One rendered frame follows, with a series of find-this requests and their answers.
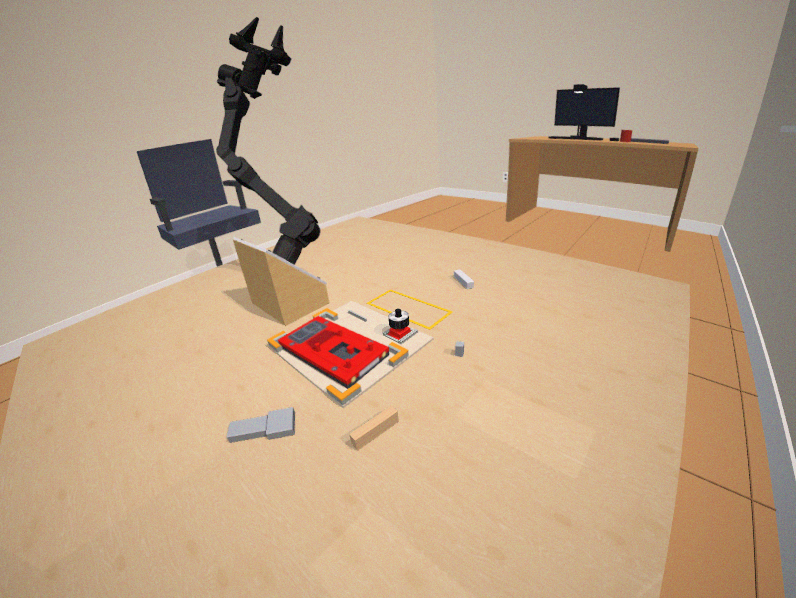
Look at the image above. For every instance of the black wheel with grey hub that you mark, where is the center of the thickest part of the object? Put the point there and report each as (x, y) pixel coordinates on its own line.
(398, 323)

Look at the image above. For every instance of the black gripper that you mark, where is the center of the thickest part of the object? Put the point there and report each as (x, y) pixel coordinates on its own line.
(257, 57)

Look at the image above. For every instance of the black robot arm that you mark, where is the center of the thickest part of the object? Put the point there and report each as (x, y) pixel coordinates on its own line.
(300, 227)

